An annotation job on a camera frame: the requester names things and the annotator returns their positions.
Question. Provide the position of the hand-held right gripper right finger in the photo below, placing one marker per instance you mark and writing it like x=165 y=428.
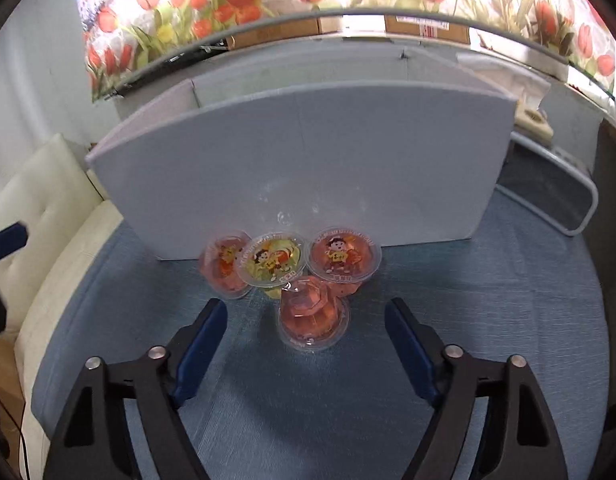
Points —
x=410 y=355

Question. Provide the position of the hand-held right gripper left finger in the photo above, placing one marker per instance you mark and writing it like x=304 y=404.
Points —
x=200 y=355

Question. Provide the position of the red jelly cup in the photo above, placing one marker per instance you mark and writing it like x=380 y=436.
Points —
x=343 y=255
x=313 y=320
x=219 y=270

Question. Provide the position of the yellow jelly cup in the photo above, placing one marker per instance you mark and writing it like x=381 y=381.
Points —
x=270 y=260

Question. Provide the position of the white cardboard box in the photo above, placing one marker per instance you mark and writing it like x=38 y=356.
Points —
x=298 y=175

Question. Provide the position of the cream leather sofa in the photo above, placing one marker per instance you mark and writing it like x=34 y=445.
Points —
x=53 y=200

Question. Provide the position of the blue tablecloth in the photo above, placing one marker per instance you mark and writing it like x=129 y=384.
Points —
x=298 y=410

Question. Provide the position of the black white digital clock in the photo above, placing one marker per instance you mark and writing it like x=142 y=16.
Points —
x=543 y=190

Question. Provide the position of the beige tissue box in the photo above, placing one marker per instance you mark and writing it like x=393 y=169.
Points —
x=533 y=122

